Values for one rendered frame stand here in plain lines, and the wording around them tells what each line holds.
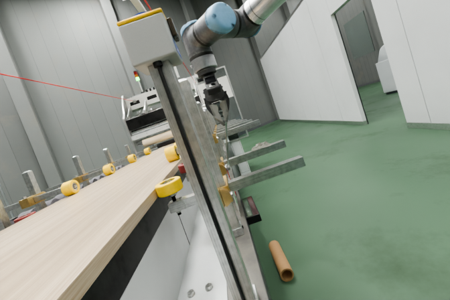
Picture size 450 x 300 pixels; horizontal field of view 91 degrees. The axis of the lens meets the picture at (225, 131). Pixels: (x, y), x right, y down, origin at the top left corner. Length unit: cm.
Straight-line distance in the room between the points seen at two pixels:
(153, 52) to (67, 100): 792
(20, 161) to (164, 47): 792
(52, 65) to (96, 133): 234
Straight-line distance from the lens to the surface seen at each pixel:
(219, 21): 74
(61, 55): 868
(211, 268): 78
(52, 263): 52
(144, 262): 60
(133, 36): 38
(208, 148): 62
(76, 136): 806
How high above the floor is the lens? 104
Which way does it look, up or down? 4 degrees down
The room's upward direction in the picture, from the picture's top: 19 degrees counter-clockwise
